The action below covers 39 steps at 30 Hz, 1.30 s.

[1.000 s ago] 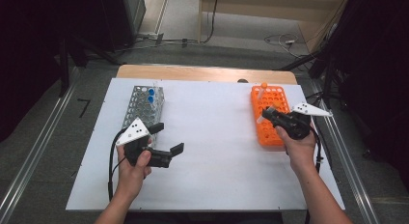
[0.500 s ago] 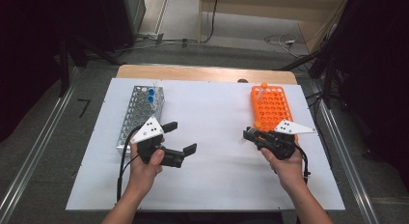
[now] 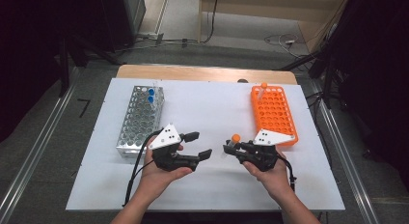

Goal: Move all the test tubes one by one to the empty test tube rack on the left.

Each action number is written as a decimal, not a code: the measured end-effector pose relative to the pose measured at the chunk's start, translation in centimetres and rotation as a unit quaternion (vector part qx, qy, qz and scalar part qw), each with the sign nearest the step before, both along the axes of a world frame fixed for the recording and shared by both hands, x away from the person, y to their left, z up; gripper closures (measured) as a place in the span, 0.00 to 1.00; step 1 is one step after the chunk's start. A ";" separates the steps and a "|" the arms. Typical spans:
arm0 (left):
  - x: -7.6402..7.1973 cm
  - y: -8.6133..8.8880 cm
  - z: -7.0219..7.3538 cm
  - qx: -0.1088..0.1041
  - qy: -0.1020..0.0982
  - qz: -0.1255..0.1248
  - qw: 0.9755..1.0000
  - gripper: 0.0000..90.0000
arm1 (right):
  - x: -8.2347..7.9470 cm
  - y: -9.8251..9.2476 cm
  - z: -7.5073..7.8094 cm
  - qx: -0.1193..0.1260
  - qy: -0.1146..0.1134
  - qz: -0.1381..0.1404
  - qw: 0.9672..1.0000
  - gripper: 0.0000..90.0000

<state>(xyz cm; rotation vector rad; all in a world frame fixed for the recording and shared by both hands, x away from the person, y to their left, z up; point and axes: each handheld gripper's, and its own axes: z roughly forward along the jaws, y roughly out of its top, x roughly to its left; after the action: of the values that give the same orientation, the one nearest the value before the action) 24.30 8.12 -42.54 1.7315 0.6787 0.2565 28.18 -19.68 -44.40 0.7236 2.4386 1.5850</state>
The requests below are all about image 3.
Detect orange test tube rack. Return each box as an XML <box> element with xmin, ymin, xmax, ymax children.
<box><xmin>250</xmin><ymin>85</ymin><xmax>299</xmax><ymax>147</ymax></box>

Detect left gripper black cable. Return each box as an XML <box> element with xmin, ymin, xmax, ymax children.
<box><xmin>123</xmin><ymin>128</ymin><xmax>165</xmax><ymax>208</ymax></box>

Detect black floor cables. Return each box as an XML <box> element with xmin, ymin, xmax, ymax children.
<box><xmin>305</xmin><ymin>91</ymin><xmax>326</xmax><ymax>128</ymax></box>

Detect white board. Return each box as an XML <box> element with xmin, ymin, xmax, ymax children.
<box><xmin>66</xmin><ymin>77</ymin><xmax>345</xmax><ymax>212</ymax></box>

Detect metal test tube rack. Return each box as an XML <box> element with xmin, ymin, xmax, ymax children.
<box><xmin>116</xmin><ymin>84</ymin><xmax>166</xmax><ymax>159</ymax></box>

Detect hanging black cable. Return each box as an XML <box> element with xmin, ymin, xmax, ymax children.
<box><xmin>202</xmin><ymin>0</ymin><xmax>221</xmax><ymax>44</ymax></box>

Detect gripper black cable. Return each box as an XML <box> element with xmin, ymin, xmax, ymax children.
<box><xmin>123</xmin><ymin>128</ymin><xmax>165</xmax><ymax>208</ymax></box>
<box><xmin>276</xmin><ymin>154</ymin><xmax>298</xmax><ymax>191</ymax></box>

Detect person's left hand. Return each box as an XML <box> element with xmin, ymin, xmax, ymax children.
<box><xmin>134</xmin><ymin>135</ymin><xmax>195</xmax><ymax>205</ymax></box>

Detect white cable with plug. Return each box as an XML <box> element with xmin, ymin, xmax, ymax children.
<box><xmin>263</xmin><ymin>33</ymin><xmax>310</xmax><ymax>59</ymax></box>

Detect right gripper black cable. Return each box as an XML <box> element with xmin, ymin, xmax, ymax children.
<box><xmin>276</xmin><ymin>154</ymin><xmax>298</xmax><ymax>191</ymax></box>

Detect light wooden shelf unit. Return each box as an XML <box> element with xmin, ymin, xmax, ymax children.
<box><xmin>198</xmin><ymin>0</ymin><xmax>351</xmax><ymax>54</ymax></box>

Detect person's right hand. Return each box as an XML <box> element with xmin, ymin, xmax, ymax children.
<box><xmin>242</xmin><ymin>151</ymin><xmax>292</xmax><ymax>203</ymax></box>

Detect dark grey cabinet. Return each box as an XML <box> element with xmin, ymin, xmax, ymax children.
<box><xmin>95</xmin><ymin>0</ymin><xmax>147</xmax><ymax>53</ymax></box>

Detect black stand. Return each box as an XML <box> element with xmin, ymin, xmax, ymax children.
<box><xmin>57</xmin><ymin>34</ymin><xmax>123</xmax><ymax>98</ymax></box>
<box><xmin>278</xmin><ymin>40</ymin><xmax>341</xmax><ymax>110</ymax></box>

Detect dark curtain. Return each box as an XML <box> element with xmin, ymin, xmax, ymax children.
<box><xmin>321</xmin><ymin>0</ymin><xmax>409</xmax><ymax>186</ymax></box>
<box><xmin>0</xmin><ymin>0</ymin><xmax>109</xmax><ymax>145</ymax></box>

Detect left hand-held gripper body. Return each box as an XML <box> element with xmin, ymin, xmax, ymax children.
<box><xmin>148</xmin><ymin>123</ymin><xmax>201</xmax><ymax>173</ymax></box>

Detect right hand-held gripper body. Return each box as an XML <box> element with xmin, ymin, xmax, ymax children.
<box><xmin>235</xmin><ymin>128</ymin><xmax>296</xmax><ymax>173</ymax></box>

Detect metal floor rail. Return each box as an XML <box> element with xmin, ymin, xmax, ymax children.
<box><xmin>310</xmin><ymin>80</ymin><xmax>380</xmax><ymax>224</ymax></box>
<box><xmin>0</xmin><ymin>68</ymin><xmax>80</xmax><ymax>224</ymax></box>

